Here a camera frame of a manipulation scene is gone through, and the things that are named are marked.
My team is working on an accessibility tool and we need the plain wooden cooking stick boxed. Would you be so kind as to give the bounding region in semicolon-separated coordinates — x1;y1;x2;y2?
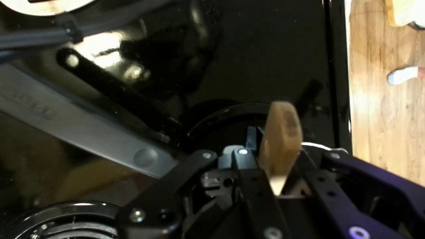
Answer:
258;100;304;197

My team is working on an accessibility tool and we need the small black pot steel handle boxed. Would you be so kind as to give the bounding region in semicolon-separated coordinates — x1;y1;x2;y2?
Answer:
0;61;320;181

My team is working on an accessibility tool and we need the black electric stove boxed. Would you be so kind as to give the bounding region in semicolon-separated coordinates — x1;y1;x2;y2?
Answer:
0;0;353;239

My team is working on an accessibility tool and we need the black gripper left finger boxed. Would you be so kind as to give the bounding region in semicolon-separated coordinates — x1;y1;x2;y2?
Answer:
116;126;291;239

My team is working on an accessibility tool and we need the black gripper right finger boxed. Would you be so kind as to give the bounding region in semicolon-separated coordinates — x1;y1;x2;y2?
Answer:
287;146;425;239

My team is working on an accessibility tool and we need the white sneaker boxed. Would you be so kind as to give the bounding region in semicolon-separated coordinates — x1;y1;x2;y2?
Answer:
385;65;425;87

